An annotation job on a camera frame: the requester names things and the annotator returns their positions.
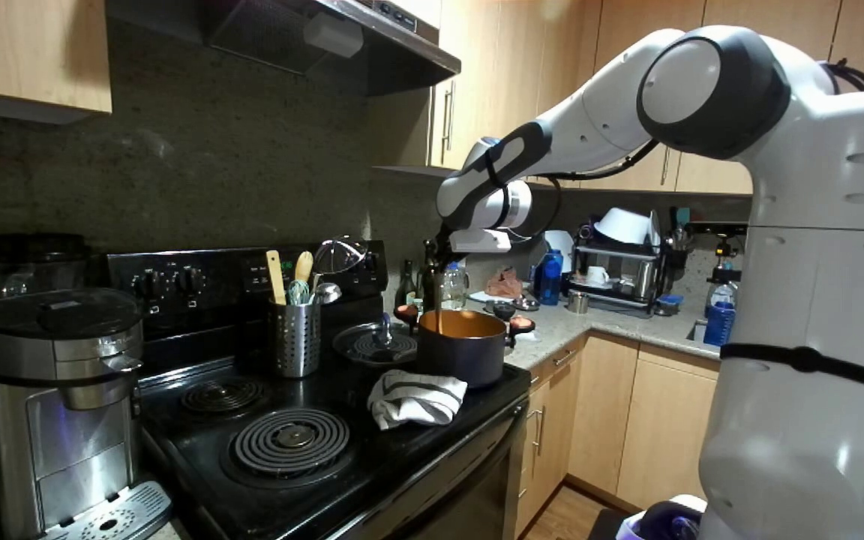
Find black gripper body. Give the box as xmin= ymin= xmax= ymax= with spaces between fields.
xmin=420 ymin=230 xmax=475 ymax=276

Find black electric stove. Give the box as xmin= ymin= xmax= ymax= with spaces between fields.
xmin=99 ymin=237 xmax=534 ymax=540

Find clear water bottle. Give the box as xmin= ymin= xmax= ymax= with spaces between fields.
xmin=440 ymin=260 xmax=470 ymax=313

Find short dark glass bottle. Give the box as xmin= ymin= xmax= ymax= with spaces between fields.
xmin=396 ymin=260 xmax=424 ymax=313

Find pink cloth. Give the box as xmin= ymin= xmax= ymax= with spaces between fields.
xmin=480 ymin=267 xmax=527 ymax=302

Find black pan with lid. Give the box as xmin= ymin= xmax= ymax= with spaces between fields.
xmin=331 ymin=314 xmax=420 ymax=369

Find shiny metal kitchen utensil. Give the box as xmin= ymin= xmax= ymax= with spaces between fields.
xmin=311 ymin=234 xmax=370 ymax=306

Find blue jug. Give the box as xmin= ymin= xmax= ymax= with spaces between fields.
xmin=534 ymin=249 xmax=566 ymax=308

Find white grey dish cloth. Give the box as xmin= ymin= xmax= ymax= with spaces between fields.
xmin=365 ymin=366 xmax=470 ymax=432

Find round wooden spoon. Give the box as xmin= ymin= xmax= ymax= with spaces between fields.
xmin=290 ymin=249 xmax=318 ymax=295

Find metal utensil holder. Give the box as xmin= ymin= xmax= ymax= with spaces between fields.
xmin=272 ymin=296 xmax=324 ymax=380

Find flat wooden spatula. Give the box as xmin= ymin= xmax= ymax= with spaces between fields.
xmin=265 ymin=245 xmax=290 ymax=308

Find white mug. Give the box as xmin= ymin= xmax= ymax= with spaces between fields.
xmin=578 ymin=263 xmax=615 ymax=295

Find metal dish rack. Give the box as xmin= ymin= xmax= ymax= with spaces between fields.
xmin=566 ymin=234 xmax=666 ymax=314

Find white bowl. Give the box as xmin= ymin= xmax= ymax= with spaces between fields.
xmin=590 ymin=205 xmax=662 ymax=249

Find wooden base cabinets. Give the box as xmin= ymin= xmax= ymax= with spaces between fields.
xmin=505 ymin=329 xmax=727 ymax=540

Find dark range hood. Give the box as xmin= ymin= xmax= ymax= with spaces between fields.
xmin=105 ymin=0 xmax=466 ymax=100

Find blue soap bottle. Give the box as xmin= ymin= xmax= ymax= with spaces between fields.
xmin=702 ymin=281 xmax=742 ymax=351

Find purple white object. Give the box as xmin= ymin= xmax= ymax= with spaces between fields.
xmin=615 ymin=491 xmax=712 ymax=540

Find black countertop appliance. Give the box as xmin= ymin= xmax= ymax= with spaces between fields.
xmin=0 ymin=230 xmax=105 ymax=302

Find silver coffee maker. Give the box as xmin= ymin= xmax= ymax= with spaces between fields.
xmin=0 ymin=286 xmax=176 ymax=540

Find wooden cabinet beside coffee maker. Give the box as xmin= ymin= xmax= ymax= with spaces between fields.
xmin=0 ymin=0 xmax=116 ymax=128

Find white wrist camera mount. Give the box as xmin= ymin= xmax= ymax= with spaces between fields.
xmin=448 ymin=226 xmax=516 ymax=256

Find grey pot with orange handles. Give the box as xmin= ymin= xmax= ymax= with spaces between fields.
xmin=394 ymin=302 xmax=536 ymax=389

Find wooden wall cabinet beside hood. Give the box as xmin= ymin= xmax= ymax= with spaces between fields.
xmin=362 ymin=0 xmax=605 ymax=191

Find black stereo camera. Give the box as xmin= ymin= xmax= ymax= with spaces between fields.
xmin=690 ymin=220 xmax=750 ymax=243

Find wooden wall cabinets over sink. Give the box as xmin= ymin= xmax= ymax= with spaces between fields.
xmin=550 ymin=0 xmax=864 ymax=197

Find black velcro strap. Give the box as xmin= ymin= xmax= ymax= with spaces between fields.
xmin=716 ymin=341 xmax=864 ymax=402

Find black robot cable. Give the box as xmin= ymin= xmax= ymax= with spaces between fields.
xmin=490 ymin=58 xmax=864 ymax=237

